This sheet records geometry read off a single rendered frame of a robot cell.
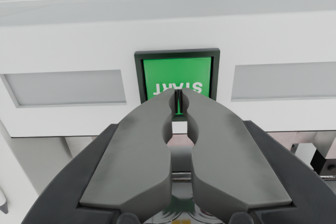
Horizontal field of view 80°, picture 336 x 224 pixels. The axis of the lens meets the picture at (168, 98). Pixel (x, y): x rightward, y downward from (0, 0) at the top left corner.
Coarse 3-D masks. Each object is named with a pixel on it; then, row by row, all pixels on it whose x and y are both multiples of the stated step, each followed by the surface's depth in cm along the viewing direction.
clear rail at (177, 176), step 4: (172, 172) 29; (176, 172) 29; (180, 172) 29; (184, 172) 29; (188, 172) 29; (172, 176) 29; (176, 176) 29; (180, 176) 29; (184, 176) 29; (188, 176) 29; (320, 176) 28; (324, 176) 28; (328, 176) 28; (332, 176) 28; (172, 180) 29; (176, 180) 29; (180, 180) 29; (184, 180) 29; (188, 180) 29
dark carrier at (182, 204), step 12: (324, 180) 29; (180, 192) 31; (192, 192) 31; (180, 204) 33; (192, 204) 33; (156, 216) 35; (168, 216) 35; (180, 216) 34; (192, 216) 34; (204, 216) 34
